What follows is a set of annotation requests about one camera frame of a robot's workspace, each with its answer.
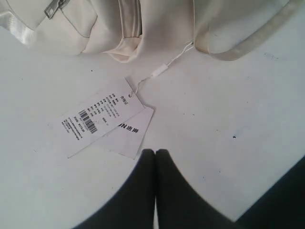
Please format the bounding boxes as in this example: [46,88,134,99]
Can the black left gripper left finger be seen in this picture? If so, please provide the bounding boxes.
[78,149,156,229]

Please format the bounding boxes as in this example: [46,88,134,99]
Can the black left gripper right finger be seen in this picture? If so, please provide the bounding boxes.
[155,149,238,229]

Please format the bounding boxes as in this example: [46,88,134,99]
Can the cream satin duffel bag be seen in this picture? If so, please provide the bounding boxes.
[0,0,302,62]

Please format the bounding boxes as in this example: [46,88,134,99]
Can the white brand hang tag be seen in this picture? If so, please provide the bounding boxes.
[92,106,154,159]

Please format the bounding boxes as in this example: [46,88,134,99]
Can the white barcode hang tag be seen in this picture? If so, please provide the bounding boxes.
[50,78,144,158]

